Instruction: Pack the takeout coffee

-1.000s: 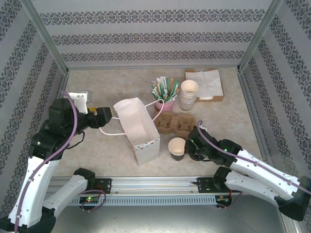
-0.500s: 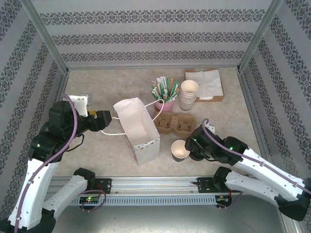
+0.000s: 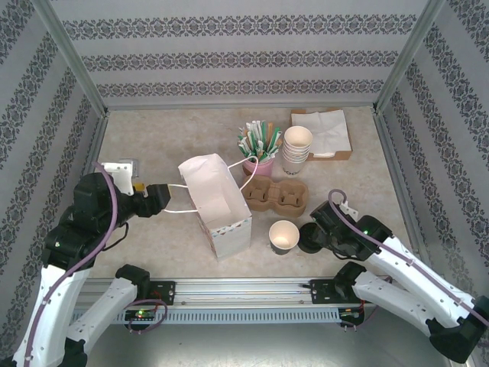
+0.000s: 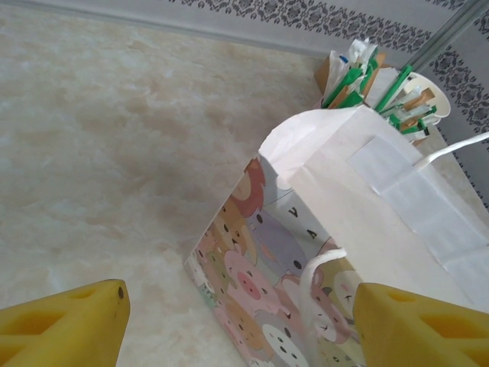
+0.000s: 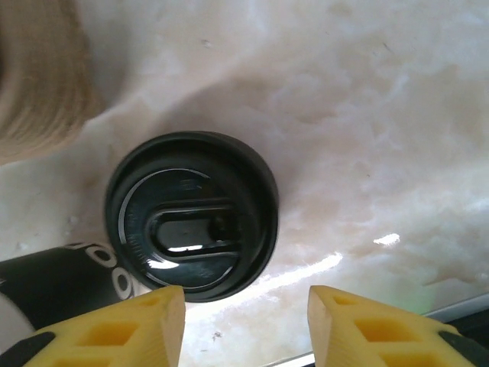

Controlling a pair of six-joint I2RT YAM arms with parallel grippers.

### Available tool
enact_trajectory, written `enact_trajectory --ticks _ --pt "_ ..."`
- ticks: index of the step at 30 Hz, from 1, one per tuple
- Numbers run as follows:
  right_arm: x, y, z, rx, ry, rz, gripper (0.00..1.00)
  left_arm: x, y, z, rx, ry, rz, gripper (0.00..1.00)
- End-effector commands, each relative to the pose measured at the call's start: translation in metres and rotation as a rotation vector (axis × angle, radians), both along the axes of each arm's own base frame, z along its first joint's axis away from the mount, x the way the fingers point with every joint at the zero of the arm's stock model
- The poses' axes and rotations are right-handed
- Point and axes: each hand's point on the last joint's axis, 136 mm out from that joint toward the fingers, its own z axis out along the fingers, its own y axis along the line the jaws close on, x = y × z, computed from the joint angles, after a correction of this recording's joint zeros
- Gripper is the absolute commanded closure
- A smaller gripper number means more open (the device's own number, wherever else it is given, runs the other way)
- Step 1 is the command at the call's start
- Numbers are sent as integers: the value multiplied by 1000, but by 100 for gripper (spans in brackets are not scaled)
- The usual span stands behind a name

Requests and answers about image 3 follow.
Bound patterned paper gift bag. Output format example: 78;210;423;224
164;152;259;263

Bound aluminium frame post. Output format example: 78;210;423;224
32;0;112;118
371;0;447;115

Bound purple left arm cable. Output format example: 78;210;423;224
15;160;169;367

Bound brown pulp cup carrier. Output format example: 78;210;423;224
243;175;309;218

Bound slotted grey cable duct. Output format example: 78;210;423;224
70;307;364;325

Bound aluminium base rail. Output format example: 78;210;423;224
78;278;368;307

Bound thin black cable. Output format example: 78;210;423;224
101;221;130;252

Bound white paper napkins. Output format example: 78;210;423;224
292;110;351;156

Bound dark grey paper cup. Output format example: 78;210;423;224
268;220;300;256

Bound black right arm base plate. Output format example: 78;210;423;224
309;278;368;305

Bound pink holder cup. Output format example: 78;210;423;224
242;155;274;180

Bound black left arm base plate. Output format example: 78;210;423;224
128;281;176;307

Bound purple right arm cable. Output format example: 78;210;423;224
328;189;489;333

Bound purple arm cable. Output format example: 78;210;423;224
15;160;169;367
328;189;489;333

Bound white green wrapped straw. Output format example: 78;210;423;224
237;135;255;158
244;122;261;154
251;120;268;154

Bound white paper cup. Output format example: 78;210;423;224
281;152;308;179
283;125;313;151
282;150;309;164
283;139;311;154
282;147;309;161
283;143;310;158

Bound brown cardboard napkin tray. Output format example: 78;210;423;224
290;109;353;161

